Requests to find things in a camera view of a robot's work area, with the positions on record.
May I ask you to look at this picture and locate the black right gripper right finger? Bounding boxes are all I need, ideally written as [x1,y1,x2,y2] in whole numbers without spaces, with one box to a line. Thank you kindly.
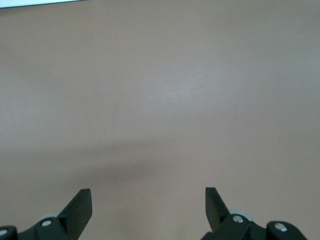
[201,186,307,240]

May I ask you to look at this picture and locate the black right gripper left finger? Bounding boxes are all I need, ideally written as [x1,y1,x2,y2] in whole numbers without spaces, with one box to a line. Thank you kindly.
[0,188,93,240]

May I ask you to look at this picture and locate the brown paper table cover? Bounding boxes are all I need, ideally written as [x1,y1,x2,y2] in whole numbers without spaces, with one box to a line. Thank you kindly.
[0,0,320,240]

